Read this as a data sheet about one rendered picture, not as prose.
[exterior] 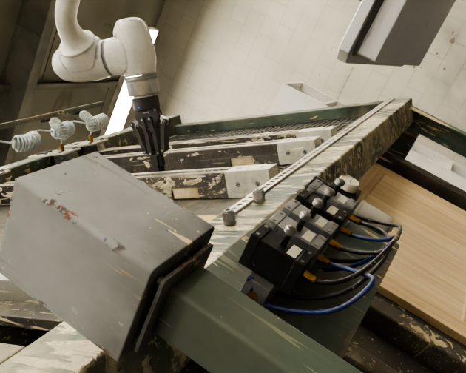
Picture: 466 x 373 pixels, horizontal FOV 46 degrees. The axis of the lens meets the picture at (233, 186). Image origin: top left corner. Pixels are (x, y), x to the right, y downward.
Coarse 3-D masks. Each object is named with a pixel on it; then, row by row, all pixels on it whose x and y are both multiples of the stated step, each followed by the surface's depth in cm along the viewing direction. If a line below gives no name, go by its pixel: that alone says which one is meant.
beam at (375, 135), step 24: (384, 120) 196; (408, 120) 236; (336, 144) 165; (360, 144) 166; (384, 144) 193; (312, 168) 139; (336, 168) 143; (360, 168) 164; (288, 192) 119; (240, 216) 108; (264, 216) 105; (216, 240) 96; (48, 336) 70; (72, 336) 69; (24, 360) 65; (48, 360) 64; (72, 360) 63; (96, 360) 62; (144, 360) 70; (168, 360) 74
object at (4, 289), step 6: (0, 276) 100; (0, 282) 98; (6, 282) 97; (12, 282) 97; (0, 288) 99; (6, 288) 98; (12, 288) 97; (18, 288) 96; (0, 294) 99; (6, 294) 98; (12, 294) 98; (18, 294) 97; (24, 294) 96; (18, 300) 97; (24, 300) 96; (30, 300) 96; (36, 300) 95
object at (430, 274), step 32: (384, 192) 206; (416, 192) 218; (416, 224) 191; (448, 224) 202; (416, 256) 170; (448, 256) 179; (384, 288) 147; (416, 288) 154; (448, 288) 160; (448, 320) 145
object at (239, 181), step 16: (0, 176) 185; (144, 176) 154; (160, 176) 151; (176, 176) 149; (192, 176) 146; (208, 176) 144; (224, 176) 142; (240, 176) 140; (256, 176) 138; (272, 176) 138; (0, 192) 182; (208, 192) 146; (224, 192) 143; (240, 192) 141
